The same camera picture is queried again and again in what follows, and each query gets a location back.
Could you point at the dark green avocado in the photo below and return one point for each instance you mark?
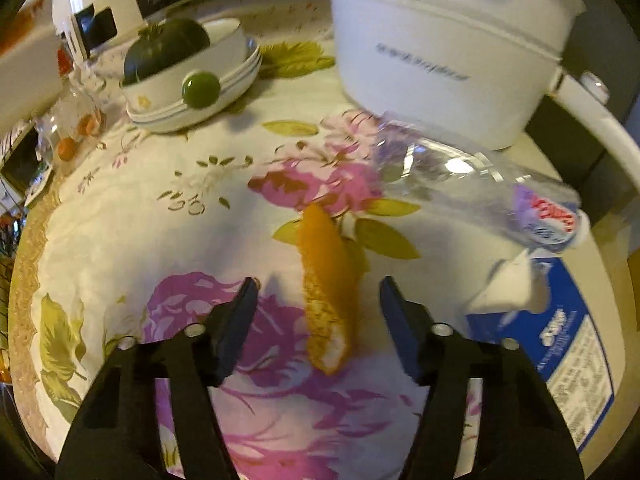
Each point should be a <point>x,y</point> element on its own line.
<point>165,50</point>

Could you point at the blue flat cardboard box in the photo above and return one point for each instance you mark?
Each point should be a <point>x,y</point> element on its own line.
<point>575,340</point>

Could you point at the orange peel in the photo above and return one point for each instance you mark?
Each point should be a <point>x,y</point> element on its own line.
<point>325,285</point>

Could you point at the small green lime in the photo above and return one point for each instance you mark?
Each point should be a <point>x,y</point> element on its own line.
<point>201,90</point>

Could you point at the clear plastic bottle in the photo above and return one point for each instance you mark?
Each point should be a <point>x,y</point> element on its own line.
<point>450,170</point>

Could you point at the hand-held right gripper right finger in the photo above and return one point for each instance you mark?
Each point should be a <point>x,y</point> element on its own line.
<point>400,320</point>

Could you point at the white orange carton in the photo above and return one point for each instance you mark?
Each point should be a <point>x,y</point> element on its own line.
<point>25,60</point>

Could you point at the floral tablecloth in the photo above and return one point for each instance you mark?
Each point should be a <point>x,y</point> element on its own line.
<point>150,220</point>

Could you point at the white bowl with avocado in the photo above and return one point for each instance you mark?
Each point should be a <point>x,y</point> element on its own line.
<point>165,110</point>

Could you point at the crumpled white tissue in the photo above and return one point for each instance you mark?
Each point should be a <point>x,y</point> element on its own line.
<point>505,285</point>

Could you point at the clear drinking glass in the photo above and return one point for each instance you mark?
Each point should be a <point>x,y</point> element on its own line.
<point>75,125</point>

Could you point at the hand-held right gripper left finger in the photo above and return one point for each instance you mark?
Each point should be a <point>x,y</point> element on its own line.
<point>240,305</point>

